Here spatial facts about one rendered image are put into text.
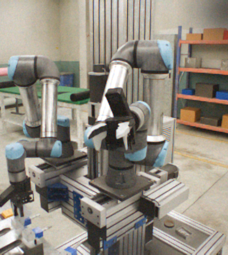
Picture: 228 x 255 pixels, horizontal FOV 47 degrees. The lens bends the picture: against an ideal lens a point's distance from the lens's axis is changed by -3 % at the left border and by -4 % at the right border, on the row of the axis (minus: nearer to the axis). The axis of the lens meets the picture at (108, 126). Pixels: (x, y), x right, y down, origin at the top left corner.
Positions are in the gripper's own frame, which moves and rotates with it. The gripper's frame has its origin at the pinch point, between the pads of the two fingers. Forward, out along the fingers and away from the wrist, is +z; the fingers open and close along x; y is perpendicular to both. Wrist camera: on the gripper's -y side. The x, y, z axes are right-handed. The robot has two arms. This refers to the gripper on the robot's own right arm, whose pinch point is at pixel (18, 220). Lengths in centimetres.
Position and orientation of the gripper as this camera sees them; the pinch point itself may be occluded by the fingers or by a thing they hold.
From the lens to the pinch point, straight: 132.2
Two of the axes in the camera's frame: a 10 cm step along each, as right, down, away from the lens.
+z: 0.0, 9.6, 2.7
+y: 7.3, -1.9, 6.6
